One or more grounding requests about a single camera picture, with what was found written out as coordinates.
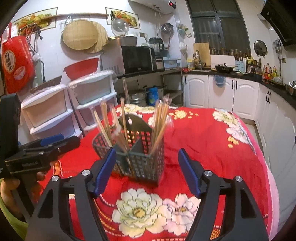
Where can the white base cabinets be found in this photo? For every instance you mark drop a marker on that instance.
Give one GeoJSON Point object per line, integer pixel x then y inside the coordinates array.
{"type": "Point", "coordinates": [273, 112]}

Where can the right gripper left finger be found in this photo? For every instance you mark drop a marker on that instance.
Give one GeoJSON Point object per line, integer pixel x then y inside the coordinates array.
{"type": "Point", "coordinates": [52, 220]}

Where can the olive perforated utensil holder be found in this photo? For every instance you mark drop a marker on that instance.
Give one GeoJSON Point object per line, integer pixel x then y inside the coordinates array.
{"type": "Point", "coordinates": [138, 163]}

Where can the red hanging shopping bag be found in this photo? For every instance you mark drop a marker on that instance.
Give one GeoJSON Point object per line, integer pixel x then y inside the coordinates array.
{"type": "Point", "coordinates": [17, 62]}

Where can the white water heater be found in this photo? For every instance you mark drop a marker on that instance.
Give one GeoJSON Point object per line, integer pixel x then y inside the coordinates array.
{"type": "Point", "coordinates": [160, 3]}

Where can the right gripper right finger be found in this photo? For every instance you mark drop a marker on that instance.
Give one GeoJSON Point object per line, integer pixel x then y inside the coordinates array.
{"type": "Point", "coordinates": [242, 219]}

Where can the glass pot lid on wall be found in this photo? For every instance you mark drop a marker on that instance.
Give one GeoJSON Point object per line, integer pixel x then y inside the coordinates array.
{"type": "Point", "coordinates": [119, 27]}

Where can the white drawer tower left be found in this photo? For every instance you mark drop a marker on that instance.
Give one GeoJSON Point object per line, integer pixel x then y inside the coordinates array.
{"type": "Point", "coordinates": [49, 112]}

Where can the silver microwave oven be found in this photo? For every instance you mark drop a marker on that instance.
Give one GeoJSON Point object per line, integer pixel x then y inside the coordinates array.
{"type": "Point", "coordinates": [128, 60]}

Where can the black wok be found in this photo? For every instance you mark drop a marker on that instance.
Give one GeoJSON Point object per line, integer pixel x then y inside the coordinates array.
{"type": "Point", "coordinates": [224, 68]}

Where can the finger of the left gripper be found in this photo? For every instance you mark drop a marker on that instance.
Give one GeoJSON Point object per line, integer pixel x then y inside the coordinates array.
{"type": "Point", "coordinates": [51, 140]}

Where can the blue canister on shelf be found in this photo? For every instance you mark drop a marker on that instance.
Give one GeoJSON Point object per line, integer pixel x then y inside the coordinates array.
{"type": "Point", "coordinates": [152, 95]}

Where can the black range hood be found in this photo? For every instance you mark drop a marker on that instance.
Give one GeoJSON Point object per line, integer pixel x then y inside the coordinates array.
{"type": "Point", "coordinates": [281, 16]}

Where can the red floral tablecloth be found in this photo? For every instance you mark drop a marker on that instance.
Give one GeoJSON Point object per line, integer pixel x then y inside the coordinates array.
{"type": "Point", "coordinates": [222, 143]}

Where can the left hand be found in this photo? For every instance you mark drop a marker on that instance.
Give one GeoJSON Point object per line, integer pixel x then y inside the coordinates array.
{"type": "Point", "coordinates": [10, 184]}

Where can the wooden cutting board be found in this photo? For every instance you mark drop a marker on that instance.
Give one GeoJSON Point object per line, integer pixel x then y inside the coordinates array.
{"type": "Point", "coordinates": [204, 52]}

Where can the chopstick pair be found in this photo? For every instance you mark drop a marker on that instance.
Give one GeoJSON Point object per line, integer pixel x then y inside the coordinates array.
{"type": "Point", "coordinates": [101, 128]}
{"type": "Point", "coordinates": [122, 102]}
{"type": "Point", "coordinates": [103, 107]}
{"type": "Point", "coordinates": [166, 104]}
{"type": "Point", "coordinates": [117, 134]}
{"type": "Point", "coordinates": [157, 120]}

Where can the red plastic basin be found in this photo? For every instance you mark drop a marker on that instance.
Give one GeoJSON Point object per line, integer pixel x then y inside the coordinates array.
{"type": "Point", "coordinates": [81, 68]}

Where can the round bamboo tray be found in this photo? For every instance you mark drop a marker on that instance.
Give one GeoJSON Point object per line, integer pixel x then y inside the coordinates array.
{"type": "Point", "coordinates": [84, 35]}

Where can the dark kitchen window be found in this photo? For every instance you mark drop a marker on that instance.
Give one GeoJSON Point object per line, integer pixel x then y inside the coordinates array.
{"type": "Point", "coordinates": [219, 23]}

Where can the white drawer tower right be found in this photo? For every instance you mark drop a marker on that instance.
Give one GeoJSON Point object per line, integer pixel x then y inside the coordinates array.
{"type": "Point", "coordinates": [89, 91]}

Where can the white drawer tower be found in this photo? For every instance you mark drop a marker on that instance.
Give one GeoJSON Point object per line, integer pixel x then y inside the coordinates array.
{"type": "Point", "coordinates": [49, 112]}
{"type": "Point", "coordinates": [89, 91]}

